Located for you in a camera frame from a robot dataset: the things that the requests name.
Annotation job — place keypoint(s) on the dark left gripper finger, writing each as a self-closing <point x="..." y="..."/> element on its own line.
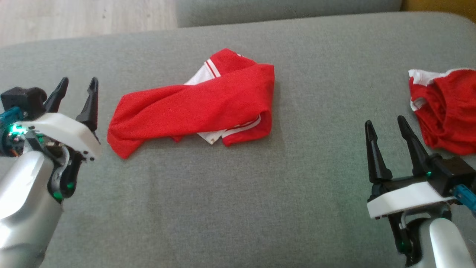
<point x="89" y="109"/>
<point x="56" y="95"/>

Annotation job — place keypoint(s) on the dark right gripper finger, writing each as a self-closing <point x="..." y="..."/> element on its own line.
<point x="376" y="156"/>
<point x="412" y="149"/>

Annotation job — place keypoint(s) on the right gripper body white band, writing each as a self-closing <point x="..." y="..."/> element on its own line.
<point x="405" y="199"/>

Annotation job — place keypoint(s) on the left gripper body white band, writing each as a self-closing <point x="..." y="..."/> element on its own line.
<point x="63" y="130"/>

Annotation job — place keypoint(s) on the red shorts white trim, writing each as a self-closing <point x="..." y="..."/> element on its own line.
<point x="450" y="111"/>

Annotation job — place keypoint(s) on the red basketball jersey white trim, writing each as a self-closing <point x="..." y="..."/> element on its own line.
<point x="193" y="104"/>

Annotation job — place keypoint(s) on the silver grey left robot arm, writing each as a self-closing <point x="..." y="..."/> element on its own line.
<point x="22" y="208"/>

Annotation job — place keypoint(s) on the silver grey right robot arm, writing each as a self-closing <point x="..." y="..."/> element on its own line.
<point x="446" y="245"/>

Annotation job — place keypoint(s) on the mustard yellow upholstered panel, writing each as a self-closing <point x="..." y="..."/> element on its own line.
<point x="442" y="5"/>

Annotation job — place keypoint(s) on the large grey sofa seat cushion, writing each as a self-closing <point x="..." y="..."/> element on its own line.
<point x="238" y="208"/>

